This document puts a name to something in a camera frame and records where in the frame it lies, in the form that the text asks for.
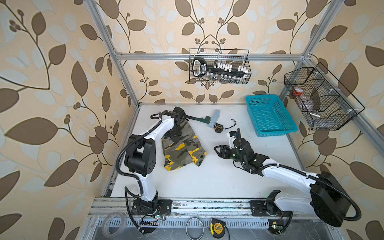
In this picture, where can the red capped item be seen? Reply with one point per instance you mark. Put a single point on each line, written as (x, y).
(297, 91)

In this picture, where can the light blue grey block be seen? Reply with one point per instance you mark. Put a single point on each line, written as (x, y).
(214, 119)

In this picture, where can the small black tape measure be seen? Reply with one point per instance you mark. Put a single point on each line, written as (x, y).
(219, 128)

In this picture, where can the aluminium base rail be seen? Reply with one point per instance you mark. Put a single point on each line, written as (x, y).
(188, 207)

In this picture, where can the yellow black tape measure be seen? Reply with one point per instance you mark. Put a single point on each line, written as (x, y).
(217, 228)

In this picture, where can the clear tape roll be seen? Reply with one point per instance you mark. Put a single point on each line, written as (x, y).
(114, 220)

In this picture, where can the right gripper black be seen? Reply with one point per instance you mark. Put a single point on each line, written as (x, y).
(223, 148)

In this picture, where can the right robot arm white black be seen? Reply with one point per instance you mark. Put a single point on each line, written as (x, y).
(320, 194)

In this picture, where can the clear plastic bag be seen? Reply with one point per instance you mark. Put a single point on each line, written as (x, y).
(307, 106)

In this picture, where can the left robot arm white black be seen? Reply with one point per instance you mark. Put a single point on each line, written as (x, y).
(138, 159)

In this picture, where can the black wire basket right wall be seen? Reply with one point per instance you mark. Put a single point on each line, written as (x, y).
(334, 100)

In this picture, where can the black wire basket back wall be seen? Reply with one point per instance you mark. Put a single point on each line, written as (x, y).
(234, 57)

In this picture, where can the camouflage yellow green trousers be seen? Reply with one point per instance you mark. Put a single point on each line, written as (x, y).
(183, 149)

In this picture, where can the teal plastic basket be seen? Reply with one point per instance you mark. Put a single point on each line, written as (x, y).
(269, 116)

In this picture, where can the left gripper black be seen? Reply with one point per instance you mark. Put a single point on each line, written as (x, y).
(178, 134)

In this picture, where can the black wire basket wall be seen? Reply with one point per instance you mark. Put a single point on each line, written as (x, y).
(334, 100)
(234, 57)

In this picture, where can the black socket set holder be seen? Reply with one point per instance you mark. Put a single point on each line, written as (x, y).
(200, 68)

